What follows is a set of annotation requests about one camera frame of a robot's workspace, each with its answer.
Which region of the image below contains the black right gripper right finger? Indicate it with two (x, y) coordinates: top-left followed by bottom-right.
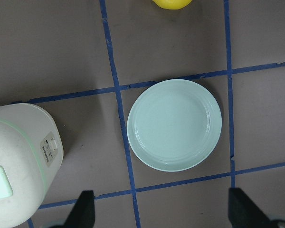
(228, 188), (277, 228)

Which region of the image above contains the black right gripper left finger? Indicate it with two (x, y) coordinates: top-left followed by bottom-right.
(62, 190), (95, 228)

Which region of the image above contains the light green plate right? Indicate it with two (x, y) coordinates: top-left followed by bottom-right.
(127, 79), (222, 172)

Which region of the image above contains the white and green rice cooker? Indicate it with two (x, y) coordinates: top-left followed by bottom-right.
(0, 103), (64, 228)

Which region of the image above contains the yellow toy bell pepper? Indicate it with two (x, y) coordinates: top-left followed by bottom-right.
(153, 0), (192, 10)

